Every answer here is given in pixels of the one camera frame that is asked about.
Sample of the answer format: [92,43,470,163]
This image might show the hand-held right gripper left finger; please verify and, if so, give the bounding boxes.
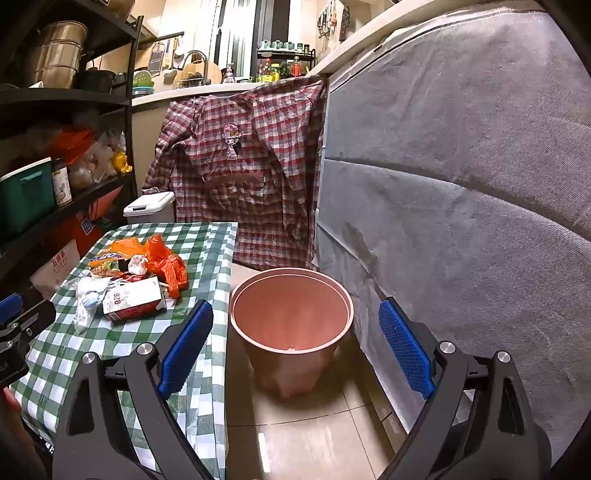
[52,299,215,480]

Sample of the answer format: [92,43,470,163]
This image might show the white kitchen counter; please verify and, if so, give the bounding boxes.
[130,74,324,108]

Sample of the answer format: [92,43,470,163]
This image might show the wooden cutting board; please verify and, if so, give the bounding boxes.
[185,60,222,86]

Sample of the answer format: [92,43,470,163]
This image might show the chrome faucet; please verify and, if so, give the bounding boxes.
[178,50,208,88]

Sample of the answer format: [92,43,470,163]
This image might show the labelled food can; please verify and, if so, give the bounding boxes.
[51,157,74,208]

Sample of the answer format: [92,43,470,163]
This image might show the pink plastic bin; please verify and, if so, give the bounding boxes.
[229,268,355,398]

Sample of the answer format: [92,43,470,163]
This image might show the green storage box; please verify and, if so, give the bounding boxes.
[0,157,56,236]

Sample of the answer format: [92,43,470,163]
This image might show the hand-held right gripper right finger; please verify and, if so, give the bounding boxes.
[378,296,552,480]

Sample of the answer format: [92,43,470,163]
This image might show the green checked tablecloth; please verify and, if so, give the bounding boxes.
[9,222,238,480]

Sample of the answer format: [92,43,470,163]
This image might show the black spice rack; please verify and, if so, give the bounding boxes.
[256,39,319,84]

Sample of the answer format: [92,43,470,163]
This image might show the white sack with red print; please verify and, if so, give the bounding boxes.
[30,240,81,301]

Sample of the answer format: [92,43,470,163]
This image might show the person's left hand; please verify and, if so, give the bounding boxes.
[0,387,23,444]

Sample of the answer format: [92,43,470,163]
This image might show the grey fabric cover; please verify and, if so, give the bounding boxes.
[314,0,591,472]

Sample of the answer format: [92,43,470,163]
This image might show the orange plastic bag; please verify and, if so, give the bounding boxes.
[145,234,189,298]

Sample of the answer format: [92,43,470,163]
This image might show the orange bag on shelf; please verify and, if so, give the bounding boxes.
[46,127,98,164]

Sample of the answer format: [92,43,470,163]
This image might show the red plaid shirt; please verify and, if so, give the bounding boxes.
[141,76,329,272]

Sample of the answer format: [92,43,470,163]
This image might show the orange snack wrapper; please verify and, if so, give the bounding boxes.
[88,237,153,271]

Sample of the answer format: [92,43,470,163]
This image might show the black shelf rack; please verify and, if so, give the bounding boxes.
[0,0,145,287]

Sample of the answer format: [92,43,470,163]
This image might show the clear bag of food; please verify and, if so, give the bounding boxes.
[69,131,125,190]

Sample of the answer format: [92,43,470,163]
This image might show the orange cardboard box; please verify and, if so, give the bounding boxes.
[46,185,125,259]

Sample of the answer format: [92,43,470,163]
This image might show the red and white carton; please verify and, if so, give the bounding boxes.
[102,276,168,322]

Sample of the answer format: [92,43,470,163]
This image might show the white lidded bin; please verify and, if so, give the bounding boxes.
[123,191,177,226]

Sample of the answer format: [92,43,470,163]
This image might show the blue face mask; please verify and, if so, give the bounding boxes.
[73,272,116,333]

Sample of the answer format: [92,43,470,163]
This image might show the black pot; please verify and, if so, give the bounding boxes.
[76,67,116,93]

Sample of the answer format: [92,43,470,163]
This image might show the steel pot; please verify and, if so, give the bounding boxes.
[25,21,89,89]

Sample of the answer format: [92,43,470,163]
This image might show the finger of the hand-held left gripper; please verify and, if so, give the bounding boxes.
[0,294,25,326]
[0,300,57,344]

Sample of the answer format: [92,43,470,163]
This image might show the hanging kitchen utensils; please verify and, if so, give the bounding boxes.
[316,0,352,42]

